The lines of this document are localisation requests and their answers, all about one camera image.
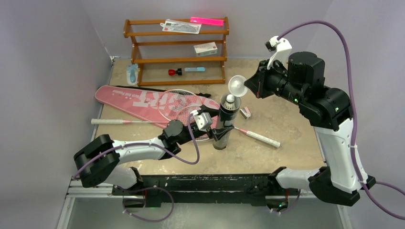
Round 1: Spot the black shuttlecock tube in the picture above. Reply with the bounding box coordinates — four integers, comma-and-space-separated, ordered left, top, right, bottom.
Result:
213, 93, 241, 150

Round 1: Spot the pink badminton racket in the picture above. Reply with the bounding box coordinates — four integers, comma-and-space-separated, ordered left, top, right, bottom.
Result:
170, 105, 281, 148
91, 89, 203, 126

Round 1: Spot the pink racket cover bag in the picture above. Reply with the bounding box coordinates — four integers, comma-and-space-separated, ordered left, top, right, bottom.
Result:
95, 84, 222, 127

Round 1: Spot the white feather shuttlecock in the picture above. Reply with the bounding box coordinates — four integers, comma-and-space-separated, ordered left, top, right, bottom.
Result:
224, 94, 236, 110

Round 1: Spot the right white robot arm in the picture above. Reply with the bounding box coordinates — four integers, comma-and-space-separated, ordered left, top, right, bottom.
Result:
244, 52, 376, 206

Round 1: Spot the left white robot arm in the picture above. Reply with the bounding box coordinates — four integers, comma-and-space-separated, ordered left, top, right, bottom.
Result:
72, 105, 234, 195

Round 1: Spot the white pink small clip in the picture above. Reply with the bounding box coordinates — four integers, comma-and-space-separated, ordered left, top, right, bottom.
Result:
239, 107, 251, 119

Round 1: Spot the white red small box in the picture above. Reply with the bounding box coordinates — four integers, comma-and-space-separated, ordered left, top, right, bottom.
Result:
193, 42, 218, 57

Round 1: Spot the light blue glue stick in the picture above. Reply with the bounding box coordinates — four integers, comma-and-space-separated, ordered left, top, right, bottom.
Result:
184, 67, 205, 72

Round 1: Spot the pink flat ruler package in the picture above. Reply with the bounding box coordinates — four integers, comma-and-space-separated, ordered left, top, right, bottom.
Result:
190, 17, 224, 26

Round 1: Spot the wooden three-tier shelf rack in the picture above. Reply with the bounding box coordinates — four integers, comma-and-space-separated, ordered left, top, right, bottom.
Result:
123, 17, 229, 86

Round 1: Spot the clear plastic blister package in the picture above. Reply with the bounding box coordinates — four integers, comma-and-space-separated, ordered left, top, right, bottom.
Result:
160, 19, 202, 34

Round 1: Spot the light blue packaged item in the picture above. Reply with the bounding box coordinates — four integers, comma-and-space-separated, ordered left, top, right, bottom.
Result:
126, 64, 139, 86

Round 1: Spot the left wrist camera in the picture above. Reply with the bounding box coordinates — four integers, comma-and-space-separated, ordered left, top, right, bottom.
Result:
191, 110, 213, 132

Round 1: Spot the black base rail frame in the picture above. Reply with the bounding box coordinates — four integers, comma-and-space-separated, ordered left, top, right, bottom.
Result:
64, 172, 344, 209

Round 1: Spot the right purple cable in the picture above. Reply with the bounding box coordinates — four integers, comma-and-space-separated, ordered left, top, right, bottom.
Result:
277, 21, 405, 220

